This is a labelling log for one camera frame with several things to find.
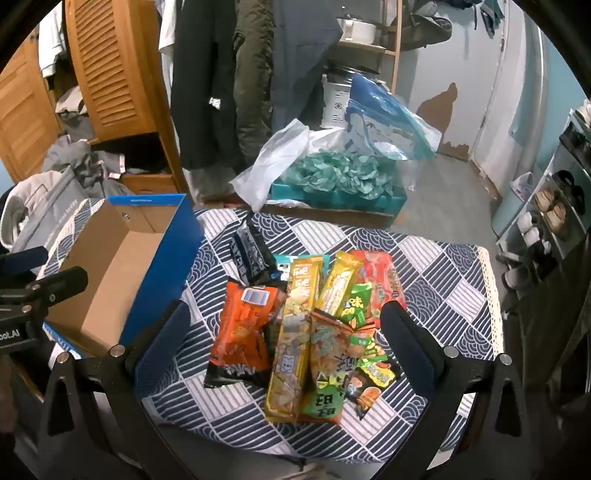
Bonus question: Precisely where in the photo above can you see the rows of shoes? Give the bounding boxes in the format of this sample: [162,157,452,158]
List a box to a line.
[501,171,587,289]

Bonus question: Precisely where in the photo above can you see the shoe rack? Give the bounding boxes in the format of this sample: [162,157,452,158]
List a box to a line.
[495,99,591,298]

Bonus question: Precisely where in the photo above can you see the olive coat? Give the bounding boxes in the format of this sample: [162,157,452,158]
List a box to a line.
[233,0,279,168]

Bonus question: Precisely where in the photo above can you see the white slipper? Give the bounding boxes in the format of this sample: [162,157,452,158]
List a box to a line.
[509,172,536,195]

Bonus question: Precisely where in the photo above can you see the blue cardboard box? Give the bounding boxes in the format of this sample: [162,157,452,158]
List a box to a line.
[44,194,205,360]

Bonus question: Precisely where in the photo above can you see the dark bag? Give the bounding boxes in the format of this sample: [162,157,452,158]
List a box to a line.
[399,11,456,52]

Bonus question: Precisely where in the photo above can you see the white door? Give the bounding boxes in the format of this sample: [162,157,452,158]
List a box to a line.
[470,0,546,172]

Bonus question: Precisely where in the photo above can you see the green pea snack packet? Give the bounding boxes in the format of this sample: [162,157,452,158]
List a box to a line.
[339,282,377,326]

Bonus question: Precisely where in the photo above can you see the grey printed tote bag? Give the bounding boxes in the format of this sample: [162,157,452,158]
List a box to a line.
[11,171,108,259]

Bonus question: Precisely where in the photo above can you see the dark blue coat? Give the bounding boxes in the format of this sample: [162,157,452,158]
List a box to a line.
[270,0,345,136]

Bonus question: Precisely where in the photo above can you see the white plastic bag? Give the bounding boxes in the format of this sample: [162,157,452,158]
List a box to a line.
[228,119,352,214]

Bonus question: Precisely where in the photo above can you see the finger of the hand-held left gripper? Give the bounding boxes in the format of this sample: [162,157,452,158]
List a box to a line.
[25,267,89,306]
[0,247,49,274]

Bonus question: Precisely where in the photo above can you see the navy patterned tablecloth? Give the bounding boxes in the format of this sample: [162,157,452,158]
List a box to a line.
[44,203,505,467]

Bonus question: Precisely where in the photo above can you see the long yellow chip packet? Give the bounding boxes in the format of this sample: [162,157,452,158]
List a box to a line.
[265,256,324,424]

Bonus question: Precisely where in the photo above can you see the blue plastic bag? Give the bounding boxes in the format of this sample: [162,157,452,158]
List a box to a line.
[344,74,443,161]

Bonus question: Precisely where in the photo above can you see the wooden shelf rack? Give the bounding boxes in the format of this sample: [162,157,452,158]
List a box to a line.
[335,0,403,95]

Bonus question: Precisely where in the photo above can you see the red snack packet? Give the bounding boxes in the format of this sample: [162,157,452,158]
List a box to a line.
[351,250,408,315]

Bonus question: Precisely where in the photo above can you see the small green snack packet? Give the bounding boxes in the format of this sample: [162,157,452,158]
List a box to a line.
[346,323,389,366]

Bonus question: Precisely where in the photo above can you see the wooden louvered door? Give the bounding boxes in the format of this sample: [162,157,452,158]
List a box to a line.
[65,0,161,143]
[0,41,62,184]

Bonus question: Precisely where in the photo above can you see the wooden wardrobe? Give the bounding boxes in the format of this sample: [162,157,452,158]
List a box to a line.
[90,129,191,205]

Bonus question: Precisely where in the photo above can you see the black burger snack packet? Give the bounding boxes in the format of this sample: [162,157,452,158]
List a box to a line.
[346,355,400,419]

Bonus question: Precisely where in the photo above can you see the grey clothes pile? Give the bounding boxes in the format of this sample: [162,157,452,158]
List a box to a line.
[41,134,136,195]

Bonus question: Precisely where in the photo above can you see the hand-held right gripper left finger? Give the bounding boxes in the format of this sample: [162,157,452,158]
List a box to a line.
[34,299,192,480]

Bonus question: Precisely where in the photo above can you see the long yellow snack packet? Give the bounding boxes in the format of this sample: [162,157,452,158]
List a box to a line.
[316,250,365,320]

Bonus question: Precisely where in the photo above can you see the black coat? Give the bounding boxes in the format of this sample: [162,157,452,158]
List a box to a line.
[171,0,246,172]

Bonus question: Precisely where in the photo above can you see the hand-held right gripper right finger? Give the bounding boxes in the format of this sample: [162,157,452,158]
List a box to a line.
[379,302,550,480]

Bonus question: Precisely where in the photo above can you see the orange and green snack packet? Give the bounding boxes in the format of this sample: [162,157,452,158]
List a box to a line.
[305,309,371,426]

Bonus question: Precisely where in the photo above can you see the white cooking pot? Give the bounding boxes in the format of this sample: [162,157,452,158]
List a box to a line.
[335,16,378,45]

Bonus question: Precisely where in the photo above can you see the white garment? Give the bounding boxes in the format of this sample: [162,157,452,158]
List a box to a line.
[0,175,47,247]

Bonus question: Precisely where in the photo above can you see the teal box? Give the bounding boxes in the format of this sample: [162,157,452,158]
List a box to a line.
[270,180,408,216]

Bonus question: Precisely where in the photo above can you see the teal snack packet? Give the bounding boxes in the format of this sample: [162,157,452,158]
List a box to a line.
[271,254,331,278]

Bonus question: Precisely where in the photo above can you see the white shirt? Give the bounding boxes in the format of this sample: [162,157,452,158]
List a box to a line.
[157,0,186,66]

